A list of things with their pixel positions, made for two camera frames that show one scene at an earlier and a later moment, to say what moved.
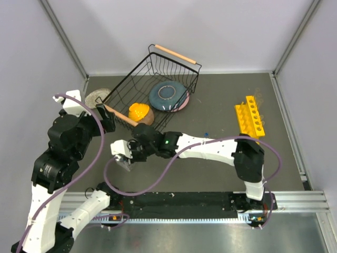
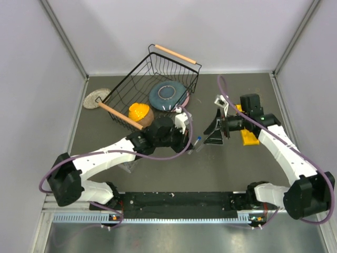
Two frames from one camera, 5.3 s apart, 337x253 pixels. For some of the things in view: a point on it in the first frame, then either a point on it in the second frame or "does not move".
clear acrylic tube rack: [124, 162] does not move
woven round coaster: [96, 97] does not move
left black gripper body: [91, 127] -> [175, 139]
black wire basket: [155, 90] does not move
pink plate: [184, 105] does not move
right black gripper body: [140, 153] -> [237, 122]
